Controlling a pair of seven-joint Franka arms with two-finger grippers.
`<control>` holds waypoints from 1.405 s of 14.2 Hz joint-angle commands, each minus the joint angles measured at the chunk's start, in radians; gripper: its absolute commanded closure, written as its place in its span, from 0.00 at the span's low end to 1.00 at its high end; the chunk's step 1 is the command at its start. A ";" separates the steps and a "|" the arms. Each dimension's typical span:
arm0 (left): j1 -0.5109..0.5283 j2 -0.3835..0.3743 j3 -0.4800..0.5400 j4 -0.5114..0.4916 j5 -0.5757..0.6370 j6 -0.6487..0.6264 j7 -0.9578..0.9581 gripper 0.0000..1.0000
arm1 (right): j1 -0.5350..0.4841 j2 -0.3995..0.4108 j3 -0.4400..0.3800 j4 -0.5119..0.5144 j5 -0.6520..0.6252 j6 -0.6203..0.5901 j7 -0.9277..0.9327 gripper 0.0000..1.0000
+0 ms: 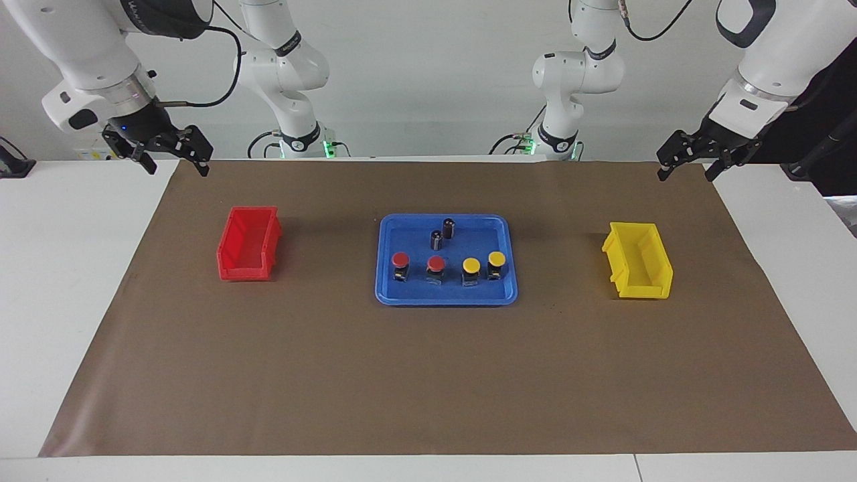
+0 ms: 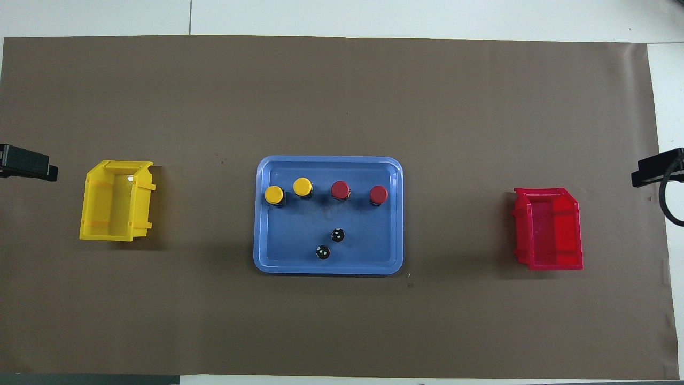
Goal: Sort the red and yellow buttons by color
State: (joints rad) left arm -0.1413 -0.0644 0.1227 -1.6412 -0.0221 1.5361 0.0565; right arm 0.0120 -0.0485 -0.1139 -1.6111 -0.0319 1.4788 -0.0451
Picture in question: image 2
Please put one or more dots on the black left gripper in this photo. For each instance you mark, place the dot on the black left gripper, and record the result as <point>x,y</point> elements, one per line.
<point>21,160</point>

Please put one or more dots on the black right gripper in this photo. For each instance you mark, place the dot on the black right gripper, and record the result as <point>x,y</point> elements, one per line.
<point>662,167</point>

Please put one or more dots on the yellow push button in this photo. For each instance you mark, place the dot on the yellow push button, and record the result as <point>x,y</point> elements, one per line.
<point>274,194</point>
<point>302,186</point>

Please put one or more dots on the red push button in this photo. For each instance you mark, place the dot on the red push button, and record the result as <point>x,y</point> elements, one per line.
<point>378,194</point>
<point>340,189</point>

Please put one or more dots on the yellow plastic bin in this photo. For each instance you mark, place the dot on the yellow plastic bin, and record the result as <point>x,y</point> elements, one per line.
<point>115,206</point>

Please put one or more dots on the red plastic bin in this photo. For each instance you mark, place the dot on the red plastic bin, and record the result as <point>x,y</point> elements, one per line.
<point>550,235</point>

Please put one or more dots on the blue plastic tray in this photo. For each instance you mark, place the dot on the blue plastic tray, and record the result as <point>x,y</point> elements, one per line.
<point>299,235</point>

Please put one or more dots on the black cylinder component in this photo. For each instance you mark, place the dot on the black cylinder component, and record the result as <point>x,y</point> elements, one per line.
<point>337,234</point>
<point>322,252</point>

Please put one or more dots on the brown table mat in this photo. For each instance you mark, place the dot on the brown table mat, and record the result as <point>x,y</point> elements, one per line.
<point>342,107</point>

